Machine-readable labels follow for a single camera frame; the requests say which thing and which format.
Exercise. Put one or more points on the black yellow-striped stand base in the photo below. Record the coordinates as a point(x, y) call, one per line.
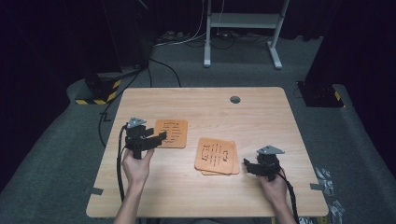
point(99, 93)

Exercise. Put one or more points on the clear plastic wrap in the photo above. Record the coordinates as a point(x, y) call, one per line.
point(336, 211)
point(325, 182)

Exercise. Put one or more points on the power strip with plugs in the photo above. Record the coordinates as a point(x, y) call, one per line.
point(171, 35)

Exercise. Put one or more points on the white metal stand frame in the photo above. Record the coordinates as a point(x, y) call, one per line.
point(243, 21)

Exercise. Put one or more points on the person's left hand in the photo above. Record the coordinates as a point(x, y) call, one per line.
point(137, 171)

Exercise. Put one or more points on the orange cut-out pattern coaster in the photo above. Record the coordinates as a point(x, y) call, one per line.
point(237, 166)
point(214, 155)
point(177, 133)

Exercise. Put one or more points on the grey tape piece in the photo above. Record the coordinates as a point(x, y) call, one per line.
point(94, 191)
point(317, 186)

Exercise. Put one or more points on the tall black equipment column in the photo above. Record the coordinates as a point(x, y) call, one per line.
point(127, 34)

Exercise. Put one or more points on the person's right hand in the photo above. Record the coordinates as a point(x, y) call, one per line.
point(275, 189)

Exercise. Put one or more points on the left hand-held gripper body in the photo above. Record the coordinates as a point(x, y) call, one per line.
point(135, 140)

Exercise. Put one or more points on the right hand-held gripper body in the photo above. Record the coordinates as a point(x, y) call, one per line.
point(269, 161)

